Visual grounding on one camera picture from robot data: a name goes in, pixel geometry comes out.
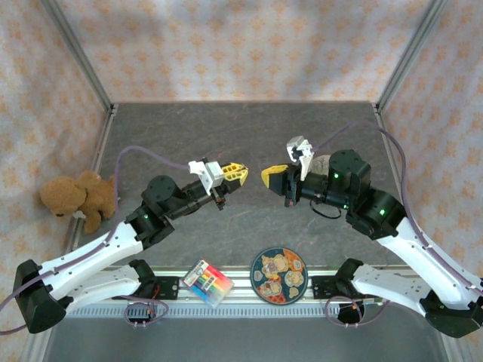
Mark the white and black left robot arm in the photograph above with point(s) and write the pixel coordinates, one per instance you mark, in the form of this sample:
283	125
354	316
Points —
87	256

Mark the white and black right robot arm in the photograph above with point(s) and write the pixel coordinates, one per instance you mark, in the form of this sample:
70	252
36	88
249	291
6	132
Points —
426	264

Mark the round green floral coaster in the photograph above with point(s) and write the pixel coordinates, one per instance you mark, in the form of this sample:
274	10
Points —
320	164

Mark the white plastic clip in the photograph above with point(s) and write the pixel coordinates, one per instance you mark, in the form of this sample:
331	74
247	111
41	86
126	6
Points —
79	215

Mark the round blue bear print plate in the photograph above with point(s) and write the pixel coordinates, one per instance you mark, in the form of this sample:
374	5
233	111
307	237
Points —
279	275

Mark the clear box of coloured markers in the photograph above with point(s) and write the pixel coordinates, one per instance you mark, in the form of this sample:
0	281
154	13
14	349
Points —
207	281

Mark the brown teddy bear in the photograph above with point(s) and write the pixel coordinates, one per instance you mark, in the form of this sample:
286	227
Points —
64	194

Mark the orange patterned white cloth backdrop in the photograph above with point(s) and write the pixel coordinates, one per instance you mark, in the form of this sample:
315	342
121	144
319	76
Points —
453	113
22	113
241	49

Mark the small black electronics box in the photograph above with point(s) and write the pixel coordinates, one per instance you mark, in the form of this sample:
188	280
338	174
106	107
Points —
141	318
349	316

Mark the grey metal panel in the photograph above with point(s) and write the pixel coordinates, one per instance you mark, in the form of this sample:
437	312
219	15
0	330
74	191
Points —
241	339

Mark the aluminium table side rail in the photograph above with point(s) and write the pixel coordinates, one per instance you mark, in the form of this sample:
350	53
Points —
379	117
100	149

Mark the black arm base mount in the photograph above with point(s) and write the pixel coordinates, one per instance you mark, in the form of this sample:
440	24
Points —
320	286
170	288

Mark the aluminium front mounting rail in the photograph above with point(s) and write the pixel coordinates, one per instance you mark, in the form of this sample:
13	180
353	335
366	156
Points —
241	292

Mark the aluminium frame post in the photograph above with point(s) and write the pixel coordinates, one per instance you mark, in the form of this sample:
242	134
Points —
81	56
410	56

